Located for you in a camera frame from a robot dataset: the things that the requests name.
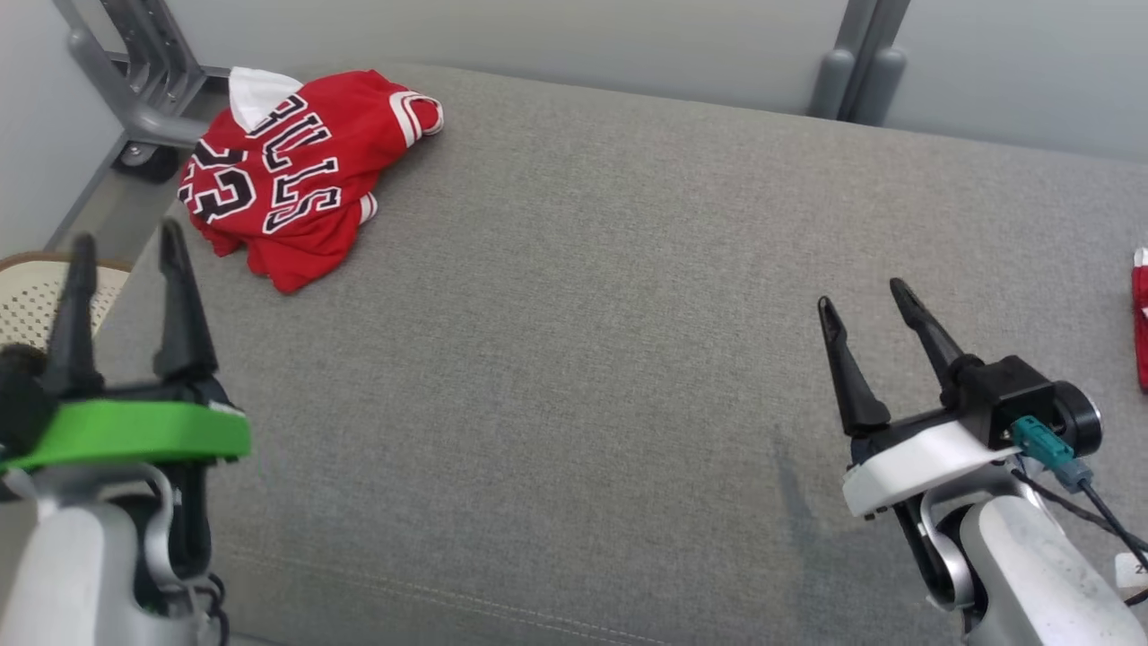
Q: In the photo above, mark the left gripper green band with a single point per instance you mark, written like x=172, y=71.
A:
x=134, y=431

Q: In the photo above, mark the red Bulls basketball jersey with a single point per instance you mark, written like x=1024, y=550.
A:
x=296, y=170

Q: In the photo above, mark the black caster wheel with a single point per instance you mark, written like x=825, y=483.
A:
x=148, y=163

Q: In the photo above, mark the red shorts with white stripe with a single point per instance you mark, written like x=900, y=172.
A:
x=1141, y=323

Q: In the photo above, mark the beige perforated laundry basket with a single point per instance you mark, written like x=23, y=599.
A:
x=22, y=296

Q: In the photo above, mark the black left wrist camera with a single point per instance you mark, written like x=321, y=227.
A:
x=22, y=404

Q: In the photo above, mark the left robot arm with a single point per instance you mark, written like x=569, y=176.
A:
x=63, y=574

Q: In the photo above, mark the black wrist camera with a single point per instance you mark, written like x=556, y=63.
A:
x=1009, y=390
x=22, y=404

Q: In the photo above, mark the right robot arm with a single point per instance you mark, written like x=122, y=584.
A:
x=1031, y=574

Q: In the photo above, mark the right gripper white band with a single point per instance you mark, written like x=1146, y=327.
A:
x=915, y=467

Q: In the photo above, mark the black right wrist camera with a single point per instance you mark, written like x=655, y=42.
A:
x=1009, y=390

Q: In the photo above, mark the grey metal tube frame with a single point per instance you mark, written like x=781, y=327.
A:
x=157, y=126

